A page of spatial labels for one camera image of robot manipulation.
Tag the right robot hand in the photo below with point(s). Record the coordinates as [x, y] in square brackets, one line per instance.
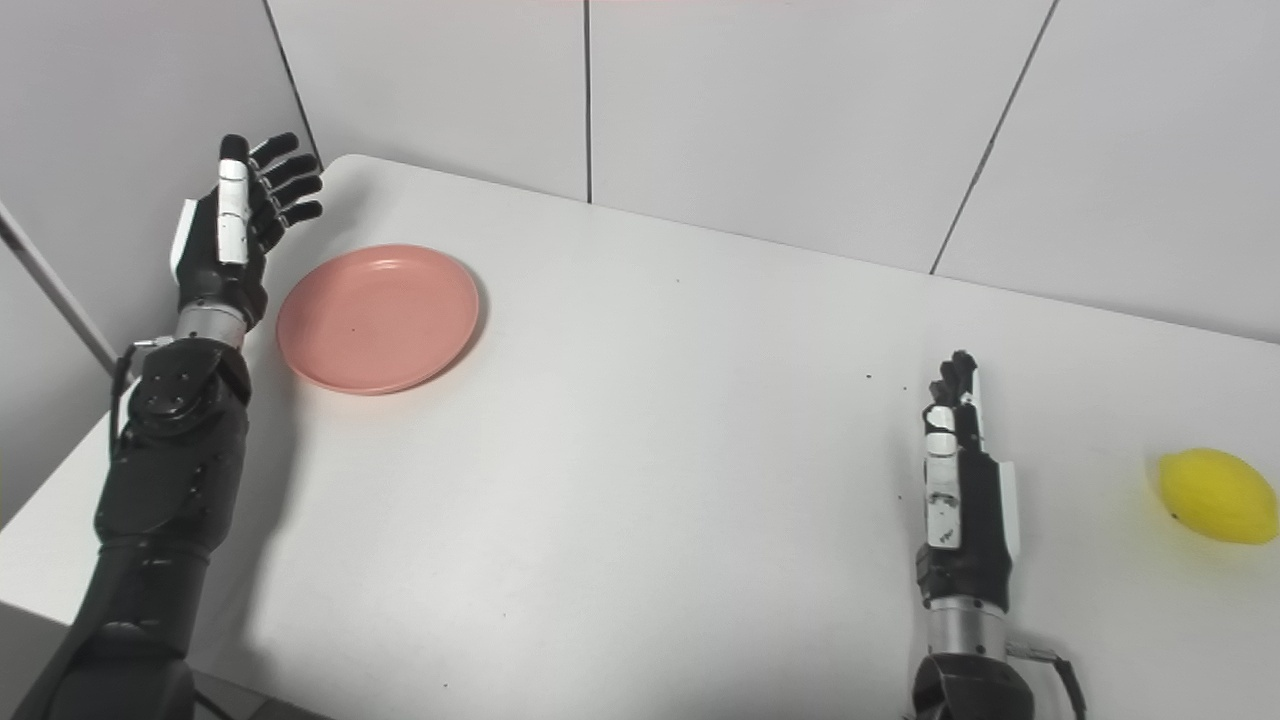
[965, 530]

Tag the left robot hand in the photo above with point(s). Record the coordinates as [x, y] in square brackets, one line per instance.
[225, 250]

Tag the pink plate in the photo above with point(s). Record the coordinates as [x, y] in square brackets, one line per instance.
[378, 318]

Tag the yellow lemon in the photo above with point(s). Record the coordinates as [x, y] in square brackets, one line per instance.
[1217, 496]

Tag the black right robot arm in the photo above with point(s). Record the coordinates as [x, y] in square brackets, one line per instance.
[970, 665]

